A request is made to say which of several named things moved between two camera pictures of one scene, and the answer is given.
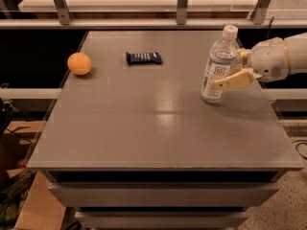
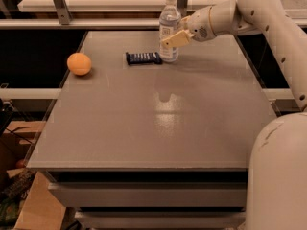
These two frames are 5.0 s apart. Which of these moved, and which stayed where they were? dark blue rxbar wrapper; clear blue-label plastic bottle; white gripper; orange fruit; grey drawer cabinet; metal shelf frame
Moved: white gripper; clear blue-label plastic bottle
Stayed: grey drawer cabinet; dark blue rxbar wrapper; metal shelf frame; orange fruit
